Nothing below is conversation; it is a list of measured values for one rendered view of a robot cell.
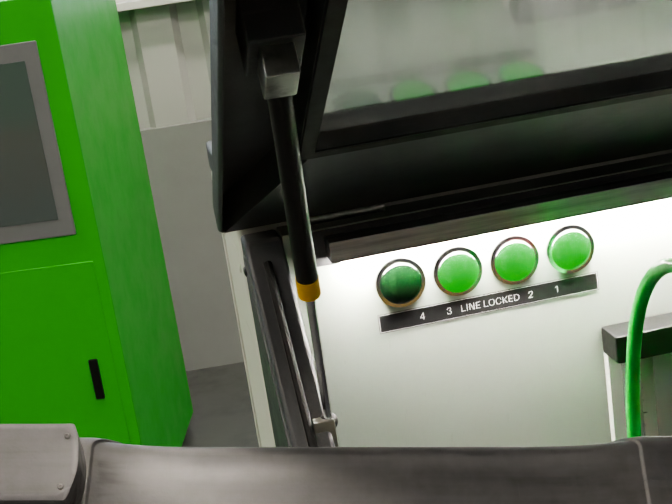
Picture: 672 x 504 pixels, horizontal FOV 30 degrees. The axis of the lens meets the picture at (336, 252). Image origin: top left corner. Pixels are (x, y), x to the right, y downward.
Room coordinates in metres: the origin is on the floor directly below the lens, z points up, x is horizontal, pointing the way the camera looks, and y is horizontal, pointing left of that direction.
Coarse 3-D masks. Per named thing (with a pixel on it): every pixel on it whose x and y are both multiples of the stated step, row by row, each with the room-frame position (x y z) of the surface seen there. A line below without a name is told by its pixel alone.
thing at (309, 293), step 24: (288, 96) 0.88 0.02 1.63; (288, 120) 0.89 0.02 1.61; (288, 144) 0.90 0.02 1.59; (288, 168) 0.91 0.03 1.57; (288, 192) 0.92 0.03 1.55; (288, 216) 0.93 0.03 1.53; (312, 240) 0.95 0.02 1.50; (312, 264) 0.95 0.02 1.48; (312, 288) 0.96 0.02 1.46; (312, 312) 0.98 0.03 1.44; (312, 336) 0.99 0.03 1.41; (336, 432) 1.03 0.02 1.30
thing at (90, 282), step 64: (0, 0) 3.38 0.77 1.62; (64, 0) 3.50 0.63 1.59; (0, 64) 3.36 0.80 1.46; (64, 64) 3.36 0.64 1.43; (0, 128) 3.36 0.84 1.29; (64, 128) 3.36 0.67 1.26; (128, 128) 3.98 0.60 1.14; (0, 192) 3.37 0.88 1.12; (64, 192) 3.36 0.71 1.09; (128, 192) 3.81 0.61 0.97; (0, 256) 3.38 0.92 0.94; (64, 256) 3.37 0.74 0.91; (128, 256) 3.65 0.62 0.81; (0, 320) 3.38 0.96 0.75; (64, 320) 3.36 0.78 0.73; (128, 320) 3.49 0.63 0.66; (0, 384) 3.38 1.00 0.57; (64, 384) 3.37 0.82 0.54; (128, 384) 3.36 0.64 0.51
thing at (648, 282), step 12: (660, 264) 1.04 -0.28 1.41; (648, 276) 1.07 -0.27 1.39; (660, 276) 1.05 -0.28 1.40; (648, 288) 1.08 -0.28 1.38; (636, 300) 1.10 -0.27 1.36; (648, 300) 1.10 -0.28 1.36; (636, 312) 1.11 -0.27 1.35; (636, 324) 1.11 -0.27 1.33; (636, 336) 1.12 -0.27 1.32; (636, 348) 1.12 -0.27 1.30; (636, 360) 1.13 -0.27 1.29; (636, 372) 1.13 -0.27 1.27; (636, 384) 1.14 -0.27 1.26; (636, 396) 1.14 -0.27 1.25; (636, 408) 1.14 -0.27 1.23; (636, 420) 1.14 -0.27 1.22; (636, 432) 1.14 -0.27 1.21
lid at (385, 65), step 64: (256, 0) 0.85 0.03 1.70; (320, 0) 0.82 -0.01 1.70; (384, 0) 0.86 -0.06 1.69; (448, 0) 0.88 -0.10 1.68; (512, 0) 0.90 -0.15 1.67; (576, 0) 0.92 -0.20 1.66; (640, 0) 0.95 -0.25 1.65; (256, 64) 0.86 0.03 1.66; (320, 64) 0.88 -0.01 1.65; (384, 64) 0.95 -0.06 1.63; (448, 64) 0.98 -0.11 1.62; (512, 64) 1.01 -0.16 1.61; (576, 64) 1.04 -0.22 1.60; (640, 64) 1.07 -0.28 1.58; (256, 128) 1.07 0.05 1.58; (320, 128) 1.05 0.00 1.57; (384, 128) 1.06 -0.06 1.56; (448, 128) 1.06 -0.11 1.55; (512, 128) 1.10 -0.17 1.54; (576, 128) 1.14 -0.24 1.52; (640, 128) 1.18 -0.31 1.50; (256, 192) 1.14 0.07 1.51; (320, 192) 1.15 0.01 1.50; (384, 192) 1.19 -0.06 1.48
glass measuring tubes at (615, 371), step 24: (624, 336) 1.19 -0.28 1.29; (648, 336) 1.20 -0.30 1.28; (624, 360) 1.19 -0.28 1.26; (648, 360) 1.23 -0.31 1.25; (624, 384) 1.21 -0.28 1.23; (648, 384) 1.23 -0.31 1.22; (624, 408) 1.22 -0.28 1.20; (648, 408) 1.22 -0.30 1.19; (624, 432) 1.22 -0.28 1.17; (648, 432) 1.22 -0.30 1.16
